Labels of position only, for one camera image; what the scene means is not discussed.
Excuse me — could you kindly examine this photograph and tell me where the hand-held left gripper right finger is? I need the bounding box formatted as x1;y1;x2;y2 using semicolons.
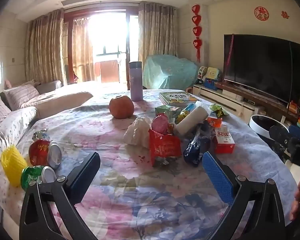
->
202;151;288;240

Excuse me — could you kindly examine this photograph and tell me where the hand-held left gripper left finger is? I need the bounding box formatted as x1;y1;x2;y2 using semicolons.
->
19;151;108;240

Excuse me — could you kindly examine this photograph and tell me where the white round trash bin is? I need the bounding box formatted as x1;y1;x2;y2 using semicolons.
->
248;115;290;140

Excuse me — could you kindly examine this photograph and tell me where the orange snack packet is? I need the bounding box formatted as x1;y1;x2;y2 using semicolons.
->
206;116;223;128

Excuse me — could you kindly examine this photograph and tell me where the blue yellow snack packet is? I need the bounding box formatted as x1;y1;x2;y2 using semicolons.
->
176;102;198;124

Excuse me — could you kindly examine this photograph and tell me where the pink red snack packet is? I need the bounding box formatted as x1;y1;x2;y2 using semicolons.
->
151;114;170;134

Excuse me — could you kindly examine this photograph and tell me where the green milk carton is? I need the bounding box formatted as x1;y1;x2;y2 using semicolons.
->
155;105;182;120

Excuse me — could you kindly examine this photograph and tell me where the person's right hand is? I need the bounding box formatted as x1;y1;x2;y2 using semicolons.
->
290;174;300;222

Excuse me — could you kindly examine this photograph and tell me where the red white carton box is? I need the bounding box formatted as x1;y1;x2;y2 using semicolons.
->
214;124;235;154

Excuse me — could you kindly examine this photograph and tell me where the red drink can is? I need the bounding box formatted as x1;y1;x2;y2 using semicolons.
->
29;139;63;170

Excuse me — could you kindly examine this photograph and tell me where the green drink can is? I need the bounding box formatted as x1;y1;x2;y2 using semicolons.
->
20;165;57;190

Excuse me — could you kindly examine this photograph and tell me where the red snack wrapper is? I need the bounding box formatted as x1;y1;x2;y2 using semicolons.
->
149;129;182;168

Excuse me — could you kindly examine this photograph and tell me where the silver foil wrapper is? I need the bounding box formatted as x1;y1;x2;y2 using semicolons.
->
32;129;49;142

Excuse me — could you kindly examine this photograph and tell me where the green spout pouch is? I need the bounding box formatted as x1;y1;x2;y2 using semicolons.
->
209;104;229;118

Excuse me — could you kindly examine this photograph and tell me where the black television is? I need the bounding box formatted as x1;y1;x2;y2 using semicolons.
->
224;34;300;105

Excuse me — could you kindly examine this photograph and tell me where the white television cabinet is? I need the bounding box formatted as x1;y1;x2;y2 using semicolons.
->
192;81;300;128

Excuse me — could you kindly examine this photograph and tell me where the orange round fruit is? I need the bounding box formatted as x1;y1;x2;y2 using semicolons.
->
109;95;135;119

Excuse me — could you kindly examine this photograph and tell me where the blue plastic toy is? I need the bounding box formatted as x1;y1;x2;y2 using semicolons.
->
204;79;222;90

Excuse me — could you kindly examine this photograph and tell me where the white floral quilt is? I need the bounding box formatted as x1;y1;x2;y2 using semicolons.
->
0;106;38;145

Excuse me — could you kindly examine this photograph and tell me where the colourful children's book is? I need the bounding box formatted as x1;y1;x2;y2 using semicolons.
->
159;92;203;108

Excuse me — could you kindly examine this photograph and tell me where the yellow teal toy phone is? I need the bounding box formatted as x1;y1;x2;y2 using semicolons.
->
206;67;222;82

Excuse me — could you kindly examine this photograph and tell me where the pink rod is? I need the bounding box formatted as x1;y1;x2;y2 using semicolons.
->
226;34;234;67

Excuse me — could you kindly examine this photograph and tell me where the purple thermos bottle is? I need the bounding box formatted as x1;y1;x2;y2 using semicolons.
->
129;61;143;102

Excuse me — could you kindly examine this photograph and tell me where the orange hanging towel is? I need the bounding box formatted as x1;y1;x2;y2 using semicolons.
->
100;60;119;83

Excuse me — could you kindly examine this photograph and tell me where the teal covered furniture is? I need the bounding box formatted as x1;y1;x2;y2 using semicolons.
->
142;54;200;90

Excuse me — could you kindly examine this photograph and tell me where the sheer brown curtain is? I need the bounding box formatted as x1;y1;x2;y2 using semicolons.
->
72;17;94;83

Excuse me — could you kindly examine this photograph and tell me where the red heart hanging decoration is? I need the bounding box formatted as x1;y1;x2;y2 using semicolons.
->
191;4;203;62

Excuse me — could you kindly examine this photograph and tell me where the beige curtain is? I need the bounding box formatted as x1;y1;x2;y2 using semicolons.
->
25;9;67;85
138;1;178;58

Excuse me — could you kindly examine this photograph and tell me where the red round wall decoration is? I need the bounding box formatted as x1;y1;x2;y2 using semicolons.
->
254;6;269;20

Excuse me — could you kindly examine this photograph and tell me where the wooden sliding door frame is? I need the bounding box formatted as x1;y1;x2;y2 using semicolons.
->
64;7;140;85

